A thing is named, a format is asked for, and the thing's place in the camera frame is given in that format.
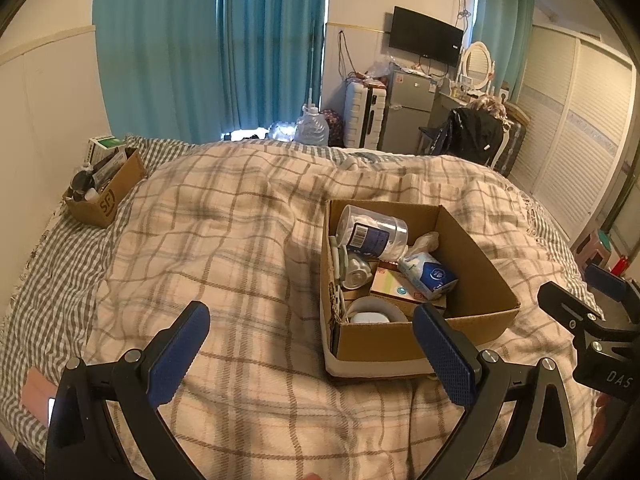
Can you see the narrow blue curtain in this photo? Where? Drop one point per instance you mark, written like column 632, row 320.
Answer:
column 502, row 25

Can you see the pile of plastic bottles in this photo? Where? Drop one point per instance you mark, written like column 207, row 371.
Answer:
column 283, row 131

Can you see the grey white round container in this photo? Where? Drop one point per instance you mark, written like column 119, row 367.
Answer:
column 370, row 316

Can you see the black jacket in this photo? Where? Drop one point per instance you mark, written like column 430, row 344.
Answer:
column 472, row 132

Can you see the clear water jug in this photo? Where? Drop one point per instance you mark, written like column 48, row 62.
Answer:
column 311, row 127

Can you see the clear bag on fridge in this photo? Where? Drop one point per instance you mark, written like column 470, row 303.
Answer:
column 382, row 70

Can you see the green white box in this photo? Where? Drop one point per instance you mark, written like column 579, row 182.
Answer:
column 107, row 147

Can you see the white oval mirror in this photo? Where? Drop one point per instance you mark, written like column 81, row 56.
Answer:
column 476, row 66

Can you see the black bottle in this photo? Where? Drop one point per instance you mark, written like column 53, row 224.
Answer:
column 81, row 182

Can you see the plaid blanket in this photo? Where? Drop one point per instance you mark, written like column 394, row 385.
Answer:
column 240, row 260

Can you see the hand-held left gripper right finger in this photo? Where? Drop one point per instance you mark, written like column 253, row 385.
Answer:
column 447, row 357

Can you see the blue window curtain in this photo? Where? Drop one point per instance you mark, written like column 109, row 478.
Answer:
column 272, row 45

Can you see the wide blue curtain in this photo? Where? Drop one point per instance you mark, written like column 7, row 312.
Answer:
column 160, row 50

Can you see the red fire extinguisher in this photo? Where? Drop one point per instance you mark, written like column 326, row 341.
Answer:
column 621, row 266

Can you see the person's right hand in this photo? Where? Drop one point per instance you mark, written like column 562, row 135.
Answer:
column 600, row 420

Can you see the pale green pack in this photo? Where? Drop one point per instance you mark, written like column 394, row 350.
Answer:
column 339, row 260

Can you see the dark red bag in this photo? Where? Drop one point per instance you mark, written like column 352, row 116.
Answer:
column 333, row 127

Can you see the clear cotton swab container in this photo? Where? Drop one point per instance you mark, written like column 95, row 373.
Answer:
column 370, row 230

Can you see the brown plastic stool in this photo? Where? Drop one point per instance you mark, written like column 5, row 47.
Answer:
column 592, row 250

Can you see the grey small fridge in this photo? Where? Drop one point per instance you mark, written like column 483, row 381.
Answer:
column 410, row 110

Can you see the dark suitcase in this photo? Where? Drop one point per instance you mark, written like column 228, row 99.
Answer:
column 515, row 145

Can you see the white jar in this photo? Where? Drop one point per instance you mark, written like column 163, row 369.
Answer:
column 357, row 270

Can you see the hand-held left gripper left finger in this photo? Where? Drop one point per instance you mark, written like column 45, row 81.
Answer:
column 177, row 355

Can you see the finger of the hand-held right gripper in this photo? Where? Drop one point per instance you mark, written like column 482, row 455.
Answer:
column 565, row 300
column 605, row 280

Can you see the small cardboard box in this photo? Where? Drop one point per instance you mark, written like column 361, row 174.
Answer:
column 112, row 200

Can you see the black wall television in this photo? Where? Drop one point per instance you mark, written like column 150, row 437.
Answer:
column 426, row 35

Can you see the white suitcase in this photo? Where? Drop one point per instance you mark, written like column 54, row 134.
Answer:
column 365, row 115

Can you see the blue tissue pack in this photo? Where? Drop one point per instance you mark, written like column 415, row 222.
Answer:
column 430, row 272

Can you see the white slatted wardrobe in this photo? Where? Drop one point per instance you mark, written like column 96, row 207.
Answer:
column 575, row 125

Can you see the white red medicine box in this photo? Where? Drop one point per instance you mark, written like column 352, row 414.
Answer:
column 395, row 287

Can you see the floral cloth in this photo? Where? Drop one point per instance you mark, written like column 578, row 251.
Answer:
column 487, row 105

